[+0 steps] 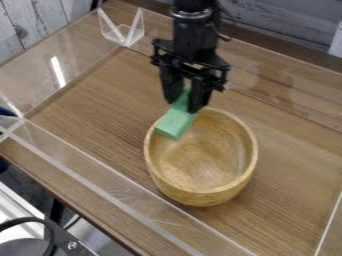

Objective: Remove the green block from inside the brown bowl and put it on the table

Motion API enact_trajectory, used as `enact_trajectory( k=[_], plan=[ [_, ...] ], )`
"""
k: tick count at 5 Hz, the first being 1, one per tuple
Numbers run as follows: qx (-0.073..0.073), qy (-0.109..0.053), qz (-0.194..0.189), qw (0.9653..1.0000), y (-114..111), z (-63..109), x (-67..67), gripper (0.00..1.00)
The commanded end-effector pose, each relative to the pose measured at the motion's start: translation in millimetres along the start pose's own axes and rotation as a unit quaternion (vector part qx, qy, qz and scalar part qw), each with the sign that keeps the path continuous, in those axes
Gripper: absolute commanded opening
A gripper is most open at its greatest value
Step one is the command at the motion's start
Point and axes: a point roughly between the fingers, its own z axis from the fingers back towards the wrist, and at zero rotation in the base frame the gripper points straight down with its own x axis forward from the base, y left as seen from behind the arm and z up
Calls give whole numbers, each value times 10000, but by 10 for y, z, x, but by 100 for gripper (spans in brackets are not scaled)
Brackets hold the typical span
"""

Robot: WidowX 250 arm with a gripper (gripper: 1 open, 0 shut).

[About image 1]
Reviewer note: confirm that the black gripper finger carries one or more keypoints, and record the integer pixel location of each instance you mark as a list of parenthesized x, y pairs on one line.
[(172, 83), (200, 94)]

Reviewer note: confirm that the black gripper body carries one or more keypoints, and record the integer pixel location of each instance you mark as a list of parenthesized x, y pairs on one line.
[(191, 51)]

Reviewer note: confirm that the green rectangular block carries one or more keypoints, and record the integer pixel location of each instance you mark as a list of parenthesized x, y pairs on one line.
[(177, 119)]

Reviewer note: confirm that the brown wooden bowl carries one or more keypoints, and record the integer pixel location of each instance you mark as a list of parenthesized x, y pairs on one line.
[(205, 168)]

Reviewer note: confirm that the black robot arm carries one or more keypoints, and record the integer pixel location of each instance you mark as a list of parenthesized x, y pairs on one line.
[(196, 5)]

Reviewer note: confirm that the black table leg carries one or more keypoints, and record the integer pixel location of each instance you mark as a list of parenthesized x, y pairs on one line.
[(57, 211)]

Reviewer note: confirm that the clear acrylic enclosure wall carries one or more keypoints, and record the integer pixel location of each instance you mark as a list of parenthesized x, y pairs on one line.
[(85, 93)]

